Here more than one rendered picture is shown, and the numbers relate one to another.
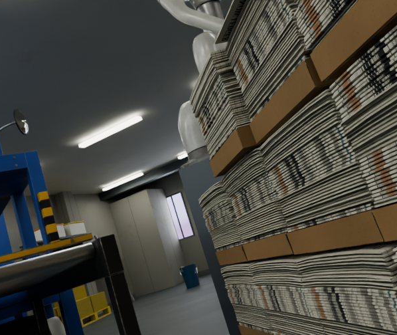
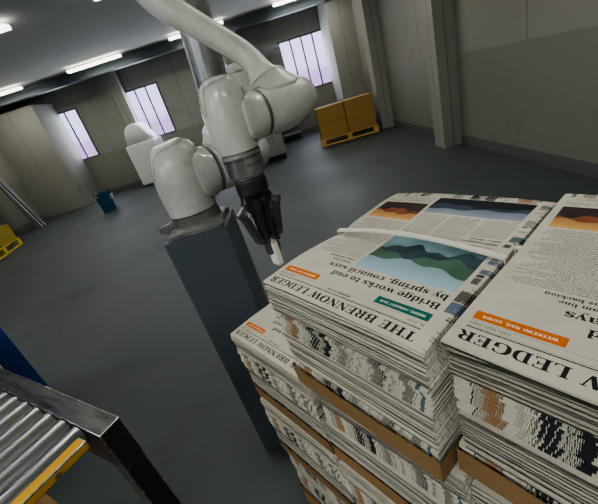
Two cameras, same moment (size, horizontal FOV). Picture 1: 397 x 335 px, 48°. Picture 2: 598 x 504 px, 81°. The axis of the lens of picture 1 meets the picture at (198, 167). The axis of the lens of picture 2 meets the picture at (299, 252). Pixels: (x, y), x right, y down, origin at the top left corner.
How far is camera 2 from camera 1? 94 cm
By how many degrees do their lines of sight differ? 40
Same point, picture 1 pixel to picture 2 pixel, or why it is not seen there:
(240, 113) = (442, 429)
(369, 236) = not seen: outside the picture
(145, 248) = (44, 170)
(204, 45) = (227, 107)
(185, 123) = (167, 181)
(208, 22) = (209, 35)
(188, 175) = (181, 251)
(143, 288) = (51, 210)
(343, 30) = not seen: outside the picture
